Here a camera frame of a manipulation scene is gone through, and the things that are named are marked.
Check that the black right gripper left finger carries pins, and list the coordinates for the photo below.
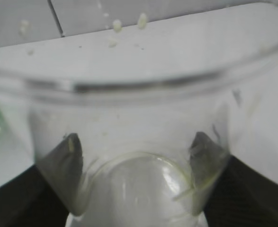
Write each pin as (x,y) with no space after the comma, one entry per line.
(44,194)

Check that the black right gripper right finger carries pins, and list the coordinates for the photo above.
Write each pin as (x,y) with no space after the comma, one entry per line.
(229,192)

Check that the transparent plastic cup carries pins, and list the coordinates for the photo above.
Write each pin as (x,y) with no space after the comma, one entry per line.
(136,80)

